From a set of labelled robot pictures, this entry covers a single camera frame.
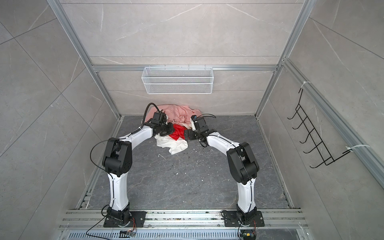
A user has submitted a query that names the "black wire hook rack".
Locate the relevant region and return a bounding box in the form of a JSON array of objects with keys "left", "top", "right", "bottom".
[{"left": 287, "top": 87, "right": 352, "bottom": 169}]

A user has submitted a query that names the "pink garment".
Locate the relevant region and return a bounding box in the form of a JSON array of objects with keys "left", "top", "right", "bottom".
[{"left": 158, "top": 105, "right": 202, "bottom": 124}]

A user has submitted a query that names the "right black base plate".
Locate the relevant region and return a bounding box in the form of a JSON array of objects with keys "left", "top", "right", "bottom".
[{"left": 221, "top": 210, "right": 265, "bottom": 227}]

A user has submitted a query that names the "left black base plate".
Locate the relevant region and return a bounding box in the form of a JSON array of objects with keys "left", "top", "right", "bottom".
[{"left": 103, "top": 210, "right": 147, "bottom": 228}]

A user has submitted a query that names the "white cloth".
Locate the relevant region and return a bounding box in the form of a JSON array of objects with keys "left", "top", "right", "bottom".
[{"left": 155, "top": 134, "right": 188, "bottom": 155}]

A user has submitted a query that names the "white wire mesh basket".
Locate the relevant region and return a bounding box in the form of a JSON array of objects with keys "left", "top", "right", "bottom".
[{"left": 142, "top": 67, "right": 214, "bottom": 95}]

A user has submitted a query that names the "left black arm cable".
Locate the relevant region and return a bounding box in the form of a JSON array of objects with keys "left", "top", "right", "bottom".
[{"left": 141, "top": 102, "right": 163, "bottom": 127}]

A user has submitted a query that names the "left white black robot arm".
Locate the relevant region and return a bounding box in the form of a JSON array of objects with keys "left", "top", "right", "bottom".
[{"left": 102, "top": 119, "right": 175, "bottom": 227}]

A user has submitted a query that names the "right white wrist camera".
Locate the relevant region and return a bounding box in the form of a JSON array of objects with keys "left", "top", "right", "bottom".
[{"left": 191, "top": 115, "right": 197, "bottom": 131}]

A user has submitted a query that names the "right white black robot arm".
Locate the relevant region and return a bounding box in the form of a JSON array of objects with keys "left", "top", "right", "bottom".
[{"left": 184, "top": 115, "right": 260, "bottom": 225}]

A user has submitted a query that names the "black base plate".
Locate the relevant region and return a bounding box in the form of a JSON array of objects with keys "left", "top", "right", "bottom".
[
  {"left": 221, "top": 210, "right": 265, "bottom": 227},
  {"left": 103, "top": 210, "right": 147, "bottom": 228}
]

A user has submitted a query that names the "red cloth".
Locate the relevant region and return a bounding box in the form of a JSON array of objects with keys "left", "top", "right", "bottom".
[{"left": 169, "top": 124, "right": 187, "bottom": 141}]

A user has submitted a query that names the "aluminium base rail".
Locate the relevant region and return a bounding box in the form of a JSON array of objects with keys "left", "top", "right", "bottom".
[{"left": 58, "top": 209, "right": 313, "bottom": 240}]

